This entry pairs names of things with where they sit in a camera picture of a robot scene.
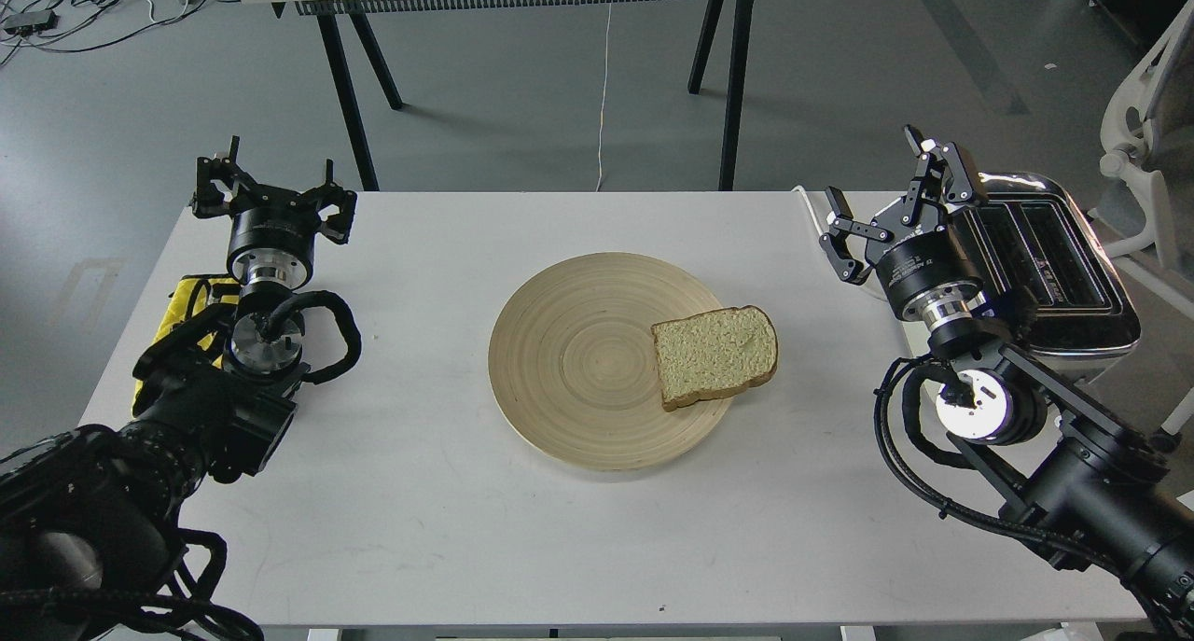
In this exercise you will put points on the white office chair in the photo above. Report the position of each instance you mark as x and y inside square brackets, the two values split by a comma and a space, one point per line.
[1151, 105]

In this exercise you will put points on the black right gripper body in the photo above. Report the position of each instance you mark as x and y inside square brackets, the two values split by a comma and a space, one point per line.
[922, 269]

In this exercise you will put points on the yellow cloth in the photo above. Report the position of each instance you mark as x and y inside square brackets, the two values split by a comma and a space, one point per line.
[192, 295]

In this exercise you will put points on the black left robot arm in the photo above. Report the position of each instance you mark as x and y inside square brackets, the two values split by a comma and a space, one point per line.
[92, 538]

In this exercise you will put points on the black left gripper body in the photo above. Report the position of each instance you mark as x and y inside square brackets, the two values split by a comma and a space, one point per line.
[271, 243]

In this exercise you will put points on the round wooden plate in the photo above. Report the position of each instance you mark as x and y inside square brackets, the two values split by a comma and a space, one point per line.
[572, 362]

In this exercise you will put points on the white chrome toaster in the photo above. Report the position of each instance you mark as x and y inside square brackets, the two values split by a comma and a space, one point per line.
[1048, 291]

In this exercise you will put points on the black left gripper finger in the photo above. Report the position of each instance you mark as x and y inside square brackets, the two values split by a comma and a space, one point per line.
[329, 209]
[223, 188]

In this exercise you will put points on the slice of brown bread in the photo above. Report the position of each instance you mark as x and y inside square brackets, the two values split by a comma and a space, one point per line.
[714, 355]

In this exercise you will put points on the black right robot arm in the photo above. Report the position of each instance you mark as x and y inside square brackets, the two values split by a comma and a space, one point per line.
[990, 425]

